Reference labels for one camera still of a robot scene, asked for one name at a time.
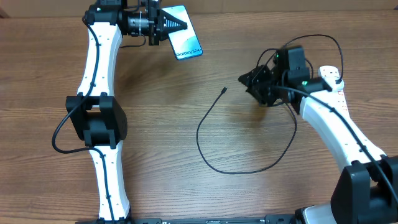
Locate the blue Galaxy smartphone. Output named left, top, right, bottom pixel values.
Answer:
left=162, top=5, right=203, bottom=60

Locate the black USB charging cable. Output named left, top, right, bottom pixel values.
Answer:
left=196, top=34, right=345, bottom=175

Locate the white power strip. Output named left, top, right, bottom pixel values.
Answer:
left=318, top=65, right=349, bottom=117

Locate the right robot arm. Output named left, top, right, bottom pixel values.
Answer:
left=238, top=46, right=397, bottom=223

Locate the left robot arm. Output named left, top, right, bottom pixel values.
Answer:
left=65, top=1, right=193, bottom=223

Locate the white charger plug adapter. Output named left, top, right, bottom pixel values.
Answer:
left=323, top=76, right=345, bottom=91

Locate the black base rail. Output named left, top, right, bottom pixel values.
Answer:
left=74, top=213, right=352, bottom=224

